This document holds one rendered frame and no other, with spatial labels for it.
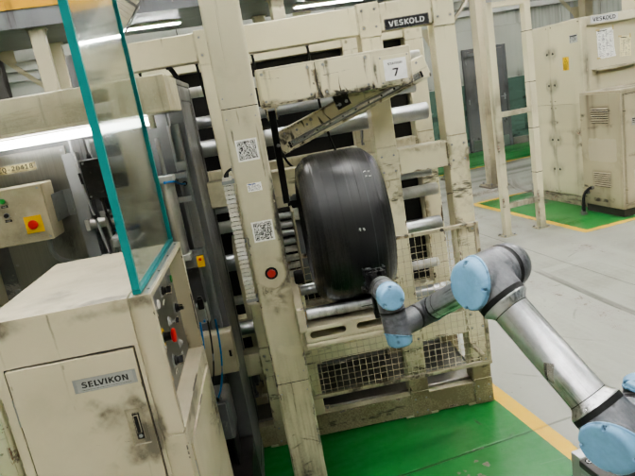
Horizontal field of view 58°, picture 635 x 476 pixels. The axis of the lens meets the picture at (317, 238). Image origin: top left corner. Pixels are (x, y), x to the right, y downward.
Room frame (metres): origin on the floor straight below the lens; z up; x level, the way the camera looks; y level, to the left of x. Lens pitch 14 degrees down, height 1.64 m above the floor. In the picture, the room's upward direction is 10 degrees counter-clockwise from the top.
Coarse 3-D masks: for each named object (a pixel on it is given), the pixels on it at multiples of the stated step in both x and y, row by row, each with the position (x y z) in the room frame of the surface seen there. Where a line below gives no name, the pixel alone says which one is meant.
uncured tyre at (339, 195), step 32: (320, 160) 1.99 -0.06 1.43; (352, 160) 1.96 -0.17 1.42; (320, 192) 1.86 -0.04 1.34; (352, 192) 1.86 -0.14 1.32; (384, 192) 1.88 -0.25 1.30; (320, 224) 1.82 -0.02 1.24; (352, 224) 1.81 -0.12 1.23; (384, 224) 1.82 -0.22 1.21; (320, 256) 1.82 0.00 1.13; (352, 256) 1.81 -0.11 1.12; (384, 256) 1.83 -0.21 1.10; (320, 288) 1.90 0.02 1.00; (352, 288) 1.87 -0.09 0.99
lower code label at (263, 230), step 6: (252, 222) 1.98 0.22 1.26; (258, 222) 1.98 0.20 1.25; (264, 222) 1.98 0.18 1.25; (270, 222) 1.98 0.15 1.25; (252, 228) 1.98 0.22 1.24; (258, 228) 1.98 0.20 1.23; (264, 228) 1.98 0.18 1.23; (270, 228) 1.98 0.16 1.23; (258, 234) 1.98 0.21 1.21; (264, 234) 1.98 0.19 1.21; (270, 234) 1.98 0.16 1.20; (258, 240) 1.98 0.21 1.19; (264, 240) 1.98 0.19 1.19
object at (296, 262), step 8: (280, 208) 2.52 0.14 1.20; (288, 208) 2.52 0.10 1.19; (280, 216) 2.39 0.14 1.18; (288, 216) 2.39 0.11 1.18; (288, 224) 2.38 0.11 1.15; (288, 232) 2.39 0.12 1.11; (296, 232) 2.38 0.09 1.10; (288, 240) 2.38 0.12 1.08; (296, 240) 2.40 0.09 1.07; (288, 248) 2.39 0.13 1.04; (296, 248) 2.39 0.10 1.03; (288, 256) 2.39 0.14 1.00; (296, 256) 2.39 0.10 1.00; (288, 264) 2.39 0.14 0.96; (296, 264) 2.39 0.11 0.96; (304, 272) 2.38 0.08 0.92
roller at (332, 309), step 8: (368, 296) 1.95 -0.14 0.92; (328, 304) 1.94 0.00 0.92; (336, 304) 1.93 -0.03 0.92; (344, 304) 1.93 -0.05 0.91; (352, 304) 1.93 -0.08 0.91; (360, 304) 1.93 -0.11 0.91; (368, 304) 1.93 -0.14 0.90; (312, 312) 1.92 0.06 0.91; (320, 312) 1.92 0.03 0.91; (328, 312) 1.92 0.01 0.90; (336, 312) 1.92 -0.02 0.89; (344, 312) 1.92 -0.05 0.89
